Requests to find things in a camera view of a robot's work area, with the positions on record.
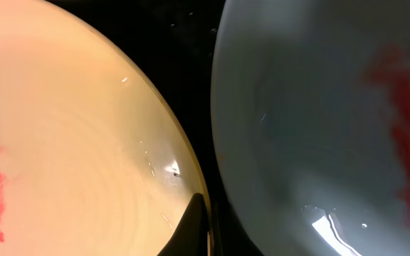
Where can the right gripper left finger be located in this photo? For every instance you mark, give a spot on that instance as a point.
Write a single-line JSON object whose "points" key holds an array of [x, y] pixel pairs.
{"points": [[191, 235]]}

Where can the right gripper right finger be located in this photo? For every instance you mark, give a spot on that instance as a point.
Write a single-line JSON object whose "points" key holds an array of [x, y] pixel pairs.
{"points": [[229, 237]]}

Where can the yellow plate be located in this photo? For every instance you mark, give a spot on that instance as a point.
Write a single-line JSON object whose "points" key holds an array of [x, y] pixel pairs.
{"points": [[92, 159]]}

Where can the mint plate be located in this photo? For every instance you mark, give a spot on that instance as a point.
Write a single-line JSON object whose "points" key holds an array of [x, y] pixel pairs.
{"points": [[311, 124]]}

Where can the round black tray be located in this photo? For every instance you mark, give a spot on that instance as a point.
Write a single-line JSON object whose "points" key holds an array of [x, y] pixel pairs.
{"points": [[172, 42]]}

